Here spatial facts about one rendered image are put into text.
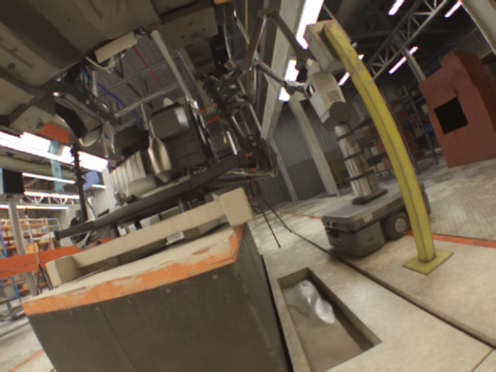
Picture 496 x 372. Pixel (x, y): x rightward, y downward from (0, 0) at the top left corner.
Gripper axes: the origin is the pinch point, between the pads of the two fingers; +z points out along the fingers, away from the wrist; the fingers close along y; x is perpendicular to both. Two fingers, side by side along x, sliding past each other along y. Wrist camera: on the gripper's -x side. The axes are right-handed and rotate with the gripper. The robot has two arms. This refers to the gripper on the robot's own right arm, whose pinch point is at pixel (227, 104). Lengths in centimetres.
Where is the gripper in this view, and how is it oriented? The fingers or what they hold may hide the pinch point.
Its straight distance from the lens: 161.3
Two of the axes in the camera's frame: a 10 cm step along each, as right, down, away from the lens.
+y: -4.0, -9.1, -0.8
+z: -6.6, 3.4, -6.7
